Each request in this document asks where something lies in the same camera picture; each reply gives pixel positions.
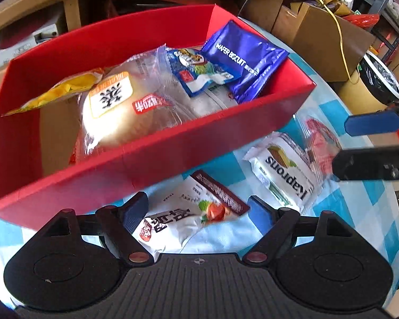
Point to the pink transparent snack packet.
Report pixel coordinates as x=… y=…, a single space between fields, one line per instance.
x=321 y=149

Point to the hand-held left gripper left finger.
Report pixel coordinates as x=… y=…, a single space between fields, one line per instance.
x=135 y=211

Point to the white packet with tomato print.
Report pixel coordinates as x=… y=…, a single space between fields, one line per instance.
x=186 y=212

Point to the yellow trash can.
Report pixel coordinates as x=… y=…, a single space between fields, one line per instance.
x=369 y=86

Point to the red cardboard box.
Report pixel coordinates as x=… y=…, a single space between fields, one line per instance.
x=159 y=159

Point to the brown cardboard box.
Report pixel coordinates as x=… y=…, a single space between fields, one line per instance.
x=326 y=43

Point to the yellow snack packet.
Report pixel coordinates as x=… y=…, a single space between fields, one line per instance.
x=63 y=89

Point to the white wafer packet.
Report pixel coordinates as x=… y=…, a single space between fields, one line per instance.
x=286 y=169

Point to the wooden television cabinet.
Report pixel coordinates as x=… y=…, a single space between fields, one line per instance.
x=69 y=10

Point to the blue snack packet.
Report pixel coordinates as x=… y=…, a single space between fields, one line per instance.
x=196 y=73

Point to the bread bun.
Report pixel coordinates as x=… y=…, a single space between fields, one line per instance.
x=119 y=113

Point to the red plastic bag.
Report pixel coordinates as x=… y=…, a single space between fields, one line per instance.
x=360 y=20

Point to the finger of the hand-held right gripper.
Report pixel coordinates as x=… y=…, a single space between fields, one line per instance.
x=372 y=124
x=365 y=164

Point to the purple wafer biscuit packet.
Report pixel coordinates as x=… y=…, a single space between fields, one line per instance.
x=242 y=59

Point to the silver media player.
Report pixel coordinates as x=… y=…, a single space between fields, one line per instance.
x=23 y=50

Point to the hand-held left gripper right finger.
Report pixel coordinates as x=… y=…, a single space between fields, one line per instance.
x=261 y=213

